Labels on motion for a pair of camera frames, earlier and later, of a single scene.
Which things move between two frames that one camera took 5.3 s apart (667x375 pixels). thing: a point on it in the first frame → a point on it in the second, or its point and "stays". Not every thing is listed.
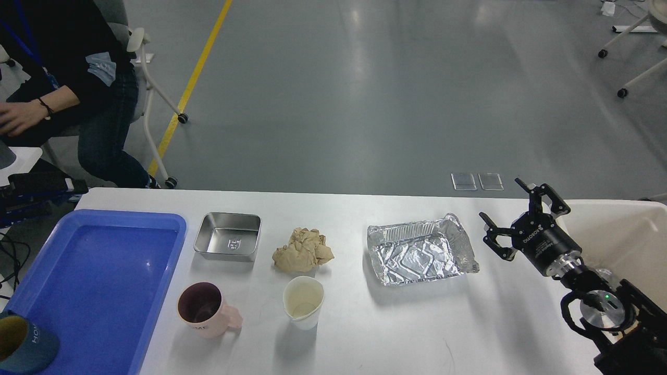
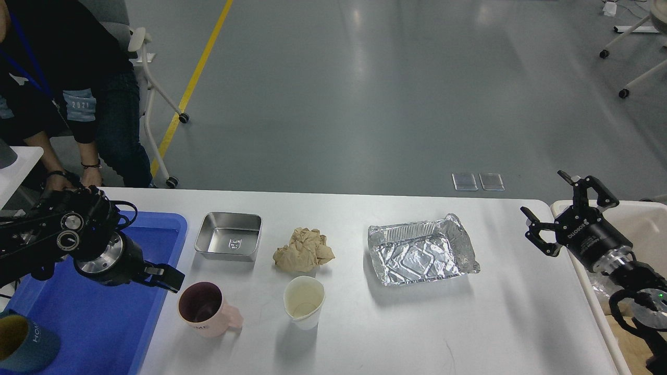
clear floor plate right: x=490 y=181 stays
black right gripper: x=544 y=244 → x=583 y=229
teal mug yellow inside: x=25 y=347 stays
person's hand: x=16 y=117 → x=91 y=176
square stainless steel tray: x=227 y=236 stays
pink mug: x=200 y=307 stays
